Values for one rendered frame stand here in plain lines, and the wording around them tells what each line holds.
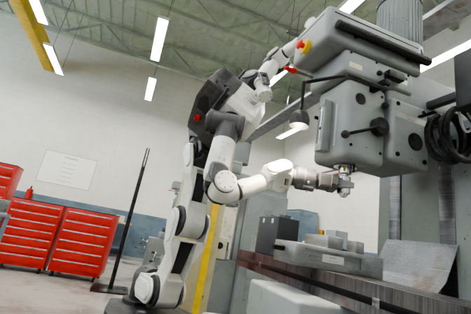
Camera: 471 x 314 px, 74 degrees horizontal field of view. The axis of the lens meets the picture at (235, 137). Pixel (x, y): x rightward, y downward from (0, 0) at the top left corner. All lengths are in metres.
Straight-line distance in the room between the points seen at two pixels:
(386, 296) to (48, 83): 10.61
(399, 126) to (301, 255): 0.61
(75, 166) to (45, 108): 1.93
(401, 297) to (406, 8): 1.25
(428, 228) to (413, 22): 0.89
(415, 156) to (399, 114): 0.17
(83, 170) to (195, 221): 8.71
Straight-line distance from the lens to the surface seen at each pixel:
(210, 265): 2.82
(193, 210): 1.52
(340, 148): 1.17
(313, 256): 1.11
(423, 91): 1.51
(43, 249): 5.67
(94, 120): 10.42
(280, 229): 1.60
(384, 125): 1.26
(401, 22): 1.66
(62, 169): 10.20
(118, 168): 10.08
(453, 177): 1.43
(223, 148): 1.13
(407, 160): 1.32
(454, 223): 1.40
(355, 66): 1.29
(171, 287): 1.63
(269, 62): 1.76
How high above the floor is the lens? 0.98
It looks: 18 degrees up
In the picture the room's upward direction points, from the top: 10 degrees clockwise
